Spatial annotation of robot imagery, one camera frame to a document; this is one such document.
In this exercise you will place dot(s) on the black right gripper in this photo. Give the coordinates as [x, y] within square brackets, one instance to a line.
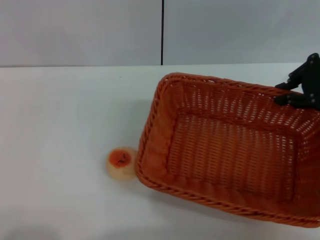
[312, 82]

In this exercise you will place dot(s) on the dark vertical wall seam strip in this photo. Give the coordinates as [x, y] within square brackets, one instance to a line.
[162, 32]

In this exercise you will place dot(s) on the round bun with orange centre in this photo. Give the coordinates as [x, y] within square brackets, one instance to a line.
[120, 162]

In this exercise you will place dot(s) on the orange woven rectangular basket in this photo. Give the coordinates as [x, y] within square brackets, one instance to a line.
[225, 155]

